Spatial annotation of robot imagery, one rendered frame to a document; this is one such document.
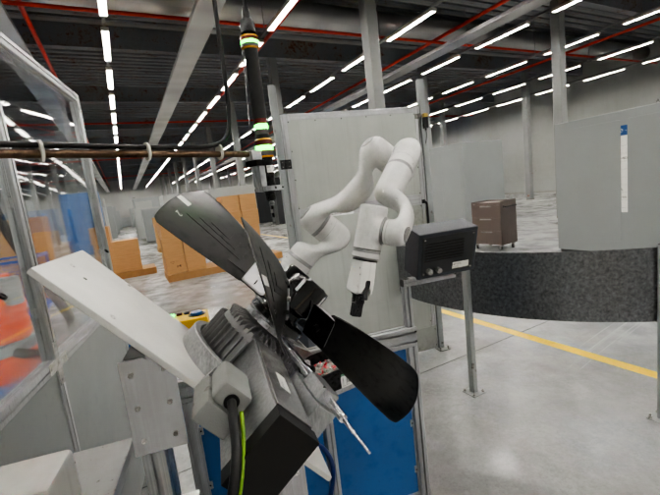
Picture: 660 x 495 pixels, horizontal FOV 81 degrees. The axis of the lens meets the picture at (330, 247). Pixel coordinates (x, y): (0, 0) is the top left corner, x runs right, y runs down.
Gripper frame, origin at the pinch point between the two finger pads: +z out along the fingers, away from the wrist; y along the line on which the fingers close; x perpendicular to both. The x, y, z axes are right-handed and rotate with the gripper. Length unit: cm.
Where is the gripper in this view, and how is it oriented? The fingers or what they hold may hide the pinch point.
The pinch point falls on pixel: (356, 309)
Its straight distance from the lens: 117.9
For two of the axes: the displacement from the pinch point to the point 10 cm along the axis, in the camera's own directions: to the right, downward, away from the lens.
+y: 2.9, 1.0, -9.5
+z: -1.7, 9.8, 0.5
